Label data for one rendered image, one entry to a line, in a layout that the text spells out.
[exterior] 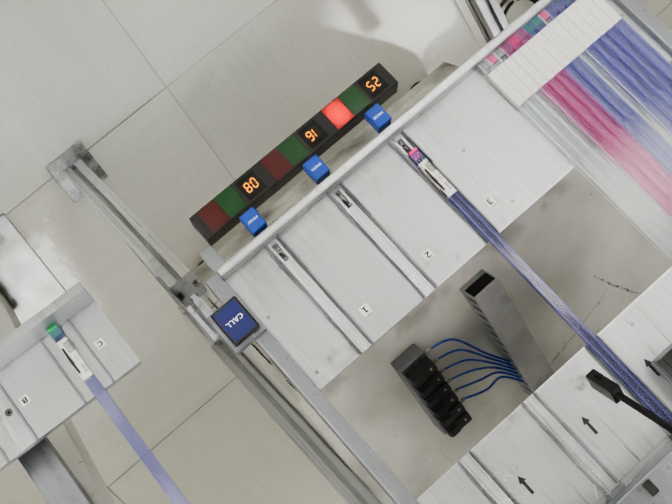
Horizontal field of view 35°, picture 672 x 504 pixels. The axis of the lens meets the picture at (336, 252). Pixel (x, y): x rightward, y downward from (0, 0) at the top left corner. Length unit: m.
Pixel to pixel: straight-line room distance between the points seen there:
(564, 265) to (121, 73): 0.87
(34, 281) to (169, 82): 0.45
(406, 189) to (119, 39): 0.79
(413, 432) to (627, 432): 0.49
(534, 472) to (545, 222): 0.53
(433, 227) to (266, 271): 0.23
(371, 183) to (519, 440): 0.38
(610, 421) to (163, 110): 1.08
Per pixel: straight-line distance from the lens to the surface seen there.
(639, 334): 1.43
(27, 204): 2.07
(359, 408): 1.71
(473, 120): 1.47
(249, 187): 1.45
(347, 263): 1.40
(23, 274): 2.10
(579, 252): 1.84
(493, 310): 1.71
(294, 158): 1.46
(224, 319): 1.35
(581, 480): 1.39
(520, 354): 1.78
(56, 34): 2.01
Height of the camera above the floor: 1.95
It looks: 57 degrees down
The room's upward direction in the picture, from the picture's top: 126 degrees clockwise
